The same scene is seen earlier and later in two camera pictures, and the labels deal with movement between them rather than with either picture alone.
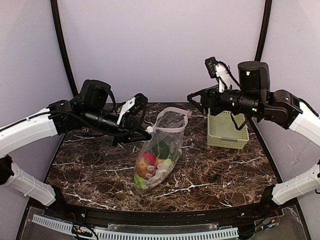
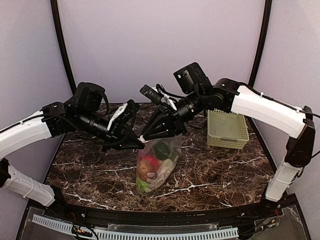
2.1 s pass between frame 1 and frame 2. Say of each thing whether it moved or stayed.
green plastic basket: stayed
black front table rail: stayed
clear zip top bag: moved
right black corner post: stayed
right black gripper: moved
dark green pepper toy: stayed
